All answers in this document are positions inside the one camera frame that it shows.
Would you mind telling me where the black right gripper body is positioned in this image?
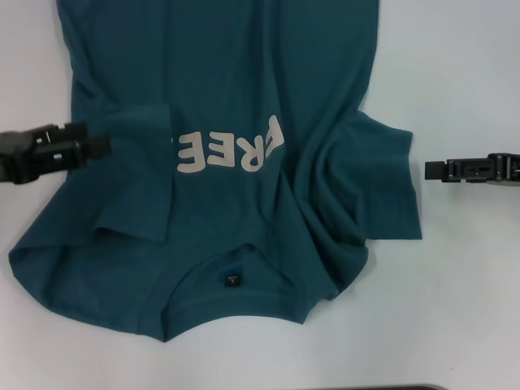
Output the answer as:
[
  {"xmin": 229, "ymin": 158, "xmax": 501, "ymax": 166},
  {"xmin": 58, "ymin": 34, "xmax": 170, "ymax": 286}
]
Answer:
[{"xmin": 489, "ymin": 153, "xmax": 520, "ymax": 187}]

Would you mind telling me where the teal t-shirt with cream print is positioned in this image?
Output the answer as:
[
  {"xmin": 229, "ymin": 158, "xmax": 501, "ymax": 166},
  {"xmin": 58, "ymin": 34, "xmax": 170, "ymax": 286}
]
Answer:
[{"xmin": 7, "ymin": 0, "xmax": 423, "ymax": 345}]

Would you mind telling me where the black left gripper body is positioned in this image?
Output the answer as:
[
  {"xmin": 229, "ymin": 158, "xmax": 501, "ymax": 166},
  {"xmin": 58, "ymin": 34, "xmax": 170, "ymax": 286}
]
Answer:
[{"xmin": 0, "ymin": 128, "xmax": 41, "ymax": 186}]

